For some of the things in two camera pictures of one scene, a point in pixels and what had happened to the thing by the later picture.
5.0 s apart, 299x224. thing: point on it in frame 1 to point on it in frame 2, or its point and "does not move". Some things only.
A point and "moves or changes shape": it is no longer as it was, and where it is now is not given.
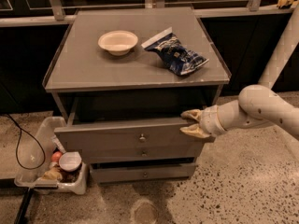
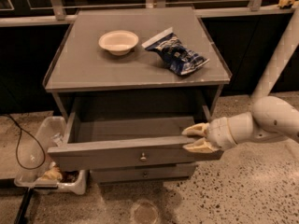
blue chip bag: x=177 y=57 does not move
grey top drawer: x=128 y=133 moves or changes shape
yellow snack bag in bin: x=54 y=174 does not move
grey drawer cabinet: x=123 y=77 does not move
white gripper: x=211 y=121 to x=218 y=133
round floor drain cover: x=146 y=213 does not move
